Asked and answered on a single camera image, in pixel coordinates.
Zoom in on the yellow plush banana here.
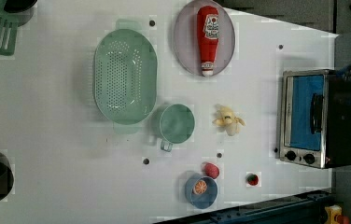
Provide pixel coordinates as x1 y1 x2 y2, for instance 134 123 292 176
213 105 246 136

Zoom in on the green mug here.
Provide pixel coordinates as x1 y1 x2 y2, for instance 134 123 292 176
154 104 195 152

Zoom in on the pink red plush fruit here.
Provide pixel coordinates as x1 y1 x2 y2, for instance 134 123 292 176
204 162 220 179

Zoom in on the green perforated colander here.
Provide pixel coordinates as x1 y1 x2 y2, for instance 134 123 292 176
93 19 158 134

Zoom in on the grey round plate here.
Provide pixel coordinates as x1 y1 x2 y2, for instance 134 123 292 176
173 0 235 76

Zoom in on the orange slice toy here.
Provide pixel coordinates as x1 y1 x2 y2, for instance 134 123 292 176
192 179 207 195

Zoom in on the blue bowl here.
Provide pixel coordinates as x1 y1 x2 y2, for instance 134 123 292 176
185 174 218 209

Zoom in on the red plush ketchup bottle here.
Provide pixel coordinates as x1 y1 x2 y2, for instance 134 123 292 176
196 6 219 77

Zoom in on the small red strawberry toy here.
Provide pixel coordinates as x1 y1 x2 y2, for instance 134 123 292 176
246 174 259 186

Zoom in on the black silver toaster oven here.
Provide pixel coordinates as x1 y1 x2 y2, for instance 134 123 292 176
279 69 351 169

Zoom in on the black pot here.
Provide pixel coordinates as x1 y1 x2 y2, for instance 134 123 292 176
5 0 38 26

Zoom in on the yellow toy figure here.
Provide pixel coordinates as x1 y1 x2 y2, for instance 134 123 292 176
325 205 350 224

